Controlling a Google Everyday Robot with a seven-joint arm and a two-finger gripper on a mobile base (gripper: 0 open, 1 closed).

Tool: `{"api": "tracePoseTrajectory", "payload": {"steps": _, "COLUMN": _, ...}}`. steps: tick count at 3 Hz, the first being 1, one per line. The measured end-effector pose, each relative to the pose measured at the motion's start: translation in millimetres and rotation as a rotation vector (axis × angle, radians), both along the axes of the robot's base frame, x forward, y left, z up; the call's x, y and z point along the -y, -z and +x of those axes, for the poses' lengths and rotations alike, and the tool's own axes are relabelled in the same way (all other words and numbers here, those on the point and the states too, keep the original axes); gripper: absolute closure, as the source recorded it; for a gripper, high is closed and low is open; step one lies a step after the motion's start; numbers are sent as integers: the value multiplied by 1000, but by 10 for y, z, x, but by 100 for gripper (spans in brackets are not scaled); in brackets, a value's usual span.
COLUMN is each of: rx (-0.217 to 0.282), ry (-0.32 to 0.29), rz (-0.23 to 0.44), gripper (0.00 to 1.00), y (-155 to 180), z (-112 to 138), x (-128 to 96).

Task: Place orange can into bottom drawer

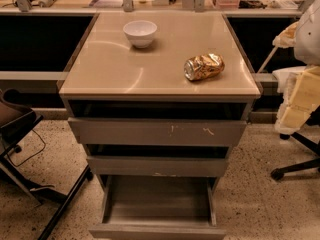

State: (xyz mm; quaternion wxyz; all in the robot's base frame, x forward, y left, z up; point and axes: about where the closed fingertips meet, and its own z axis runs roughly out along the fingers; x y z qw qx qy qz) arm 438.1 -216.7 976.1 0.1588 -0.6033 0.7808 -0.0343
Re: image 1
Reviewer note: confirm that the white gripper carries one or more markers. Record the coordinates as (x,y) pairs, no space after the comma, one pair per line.
(309,39)

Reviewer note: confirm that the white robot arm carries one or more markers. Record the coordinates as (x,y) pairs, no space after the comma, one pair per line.
(307,46)

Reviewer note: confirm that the beige drawer cabinet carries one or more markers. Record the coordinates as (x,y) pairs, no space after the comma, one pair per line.
(110,68)

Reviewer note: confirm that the bottom grey drawer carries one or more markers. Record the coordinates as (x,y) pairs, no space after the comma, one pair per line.
(157,208)

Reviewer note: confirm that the grey drawer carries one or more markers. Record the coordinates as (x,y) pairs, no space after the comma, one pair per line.
(170,161)
(157,208)
(158,123)

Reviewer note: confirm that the middle grey drawer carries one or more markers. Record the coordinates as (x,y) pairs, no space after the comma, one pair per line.
(170,161)

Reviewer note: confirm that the top grey drawer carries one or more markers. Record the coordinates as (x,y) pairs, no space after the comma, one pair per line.
(158,123)

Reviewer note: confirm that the white chair seat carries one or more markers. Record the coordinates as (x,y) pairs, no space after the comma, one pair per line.
(286,77)

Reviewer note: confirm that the white ceramic bowl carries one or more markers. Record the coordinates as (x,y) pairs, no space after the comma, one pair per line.
(140,33)

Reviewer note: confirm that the dark chair on left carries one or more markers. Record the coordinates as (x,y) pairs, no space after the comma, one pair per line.
(16,122)

